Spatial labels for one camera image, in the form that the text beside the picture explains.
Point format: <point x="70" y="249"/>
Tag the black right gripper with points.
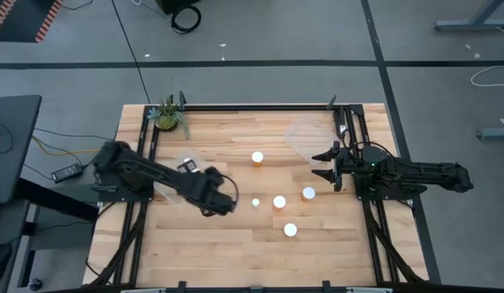
<point x="347" y="167"/>

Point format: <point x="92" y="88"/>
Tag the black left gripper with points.
<point x="213" y="185"/>

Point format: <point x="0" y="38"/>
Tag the small pale yellow pill bottle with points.
<point x="255" y="202"/>

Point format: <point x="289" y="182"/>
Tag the large orange pill bottle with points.
<point x="257" y="156"/>
<point x="290" y="230"/>
<point x="279" y="201"/>
<point x="308" y="193"/>

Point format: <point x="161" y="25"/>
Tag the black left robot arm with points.
<point x="129" y="167"/>

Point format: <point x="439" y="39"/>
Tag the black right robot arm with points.
<point x="418" y="171"/>

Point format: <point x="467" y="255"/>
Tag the clear plastic bag right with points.
<point x="308" y="136"/>

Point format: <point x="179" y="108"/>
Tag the potted succulent plant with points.
<point x="167" y="121"/>

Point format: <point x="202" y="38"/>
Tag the white bar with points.
<point x="143" y="290"/>
<point x="367" y="290"/>

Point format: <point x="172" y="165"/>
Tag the black power adapter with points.
<point x="67" y="173"/>

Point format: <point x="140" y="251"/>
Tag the grey desk foot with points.
<point x="493" y="133"/>
<point x="459" y="25"/>

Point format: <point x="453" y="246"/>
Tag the black caster wheel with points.
<point x="35" y="284"/>

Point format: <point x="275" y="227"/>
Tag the black equipment case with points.
<point x="174" y="5"/>

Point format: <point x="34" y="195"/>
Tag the black desk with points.
<point x="15" y="150"/>

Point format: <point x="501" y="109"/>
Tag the black orange striped floor mat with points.
<point x="23" y="20"/>

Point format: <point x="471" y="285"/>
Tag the black aluminium table frame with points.
<point x="251" y="108"/>

